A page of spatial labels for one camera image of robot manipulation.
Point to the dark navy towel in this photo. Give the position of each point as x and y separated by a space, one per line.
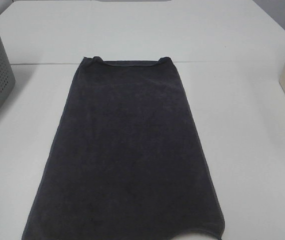
126 162

